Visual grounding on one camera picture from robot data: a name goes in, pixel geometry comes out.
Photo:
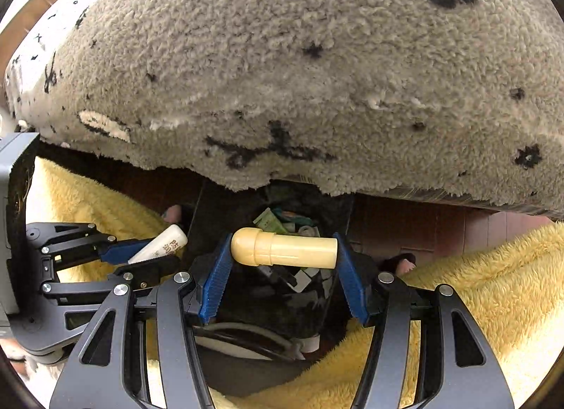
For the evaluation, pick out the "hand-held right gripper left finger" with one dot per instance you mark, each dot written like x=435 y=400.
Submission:
x=216 y=285

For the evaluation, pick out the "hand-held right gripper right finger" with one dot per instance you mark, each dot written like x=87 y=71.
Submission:
x=352 y=285

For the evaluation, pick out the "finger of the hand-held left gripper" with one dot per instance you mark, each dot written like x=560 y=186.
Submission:
x=150 y=272
x=119 y=251

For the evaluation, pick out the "small white tube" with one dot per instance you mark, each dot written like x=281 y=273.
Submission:
x=163 y=244

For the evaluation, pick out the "black bag with items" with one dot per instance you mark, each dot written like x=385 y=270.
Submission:
x=337 y=215

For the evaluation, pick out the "cream yellow-capped bottle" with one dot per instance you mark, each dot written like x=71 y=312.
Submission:
x=286 y=250

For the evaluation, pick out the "person's right foot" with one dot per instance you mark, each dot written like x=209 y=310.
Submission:
x=403 y=266

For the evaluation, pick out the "person's foot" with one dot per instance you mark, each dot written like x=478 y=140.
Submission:
x=172 y=213
x=403 y=266

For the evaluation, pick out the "person's left foot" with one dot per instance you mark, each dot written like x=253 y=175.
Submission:
x=172 y=213

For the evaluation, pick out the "green wrapper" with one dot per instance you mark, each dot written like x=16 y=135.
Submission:
x=268 y=220

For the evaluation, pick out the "yellow fluffy blanket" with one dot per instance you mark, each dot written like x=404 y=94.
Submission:
x=484 y=268

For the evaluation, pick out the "grey printed blanket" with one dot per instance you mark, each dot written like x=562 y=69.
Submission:
x=264 y=61

